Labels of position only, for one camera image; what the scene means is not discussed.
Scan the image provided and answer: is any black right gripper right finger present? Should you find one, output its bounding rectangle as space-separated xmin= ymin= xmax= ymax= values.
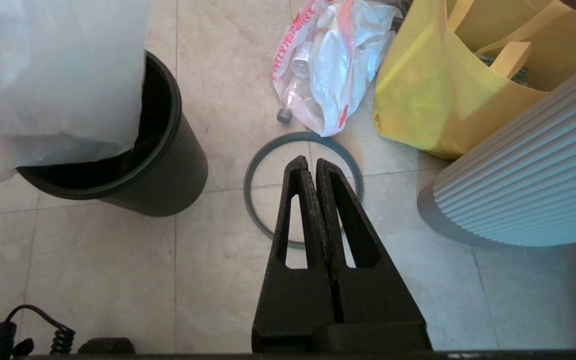
xmin=315 ymin=159 xmax=433 ymax=351

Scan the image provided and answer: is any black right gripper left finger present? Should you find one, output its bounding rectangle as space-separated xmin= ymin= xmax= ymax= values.
xmin=252 ymin=156 xmax=340 ymax=353

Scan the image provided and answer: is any grey bin retaining ring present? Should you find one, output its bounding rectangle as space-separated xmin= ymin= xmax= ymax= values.
xmin=243 ymin=131 xmax=364 ymax=249

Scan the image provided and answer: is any bottle-filled white orange trash bag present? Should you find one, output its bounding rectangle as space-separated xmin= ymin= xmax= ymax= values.
xmin=272 ymin=0 xmax=400 ymax=137

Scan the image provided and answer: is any black round trash bin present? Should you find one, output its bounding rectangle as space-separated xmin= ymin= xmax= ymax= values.
xmin=16 ymin=50 xmax=209 ymax=217

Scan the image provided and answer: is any yellow fabric tote bag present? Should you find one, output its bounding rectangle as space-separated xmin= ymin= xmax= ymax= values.
xmin=373 ymin=0 xmax=576 ymax=160

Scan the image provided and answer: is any blue-label clear plastic bottle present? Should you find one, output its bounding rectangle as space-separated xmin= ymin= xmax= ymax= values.
xmin=276 ymin=42 xmax=318 ymax=125

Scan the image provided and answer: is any grey ribbed round object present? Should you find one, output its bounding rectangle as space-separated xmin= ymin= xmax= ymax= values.
xmin=417 ymin=54 xmax=576 ymax=248

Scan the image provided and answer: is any dark green object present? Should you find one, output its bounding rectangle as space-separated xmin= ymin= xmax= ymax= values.
xmin=483 ymin=52 xmax=533 ymax=87

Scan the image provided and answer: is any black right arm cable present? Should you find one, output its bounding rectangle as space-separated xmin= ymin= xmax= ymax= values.
xmin=0 ymin=305 xmax=77 ymax=358

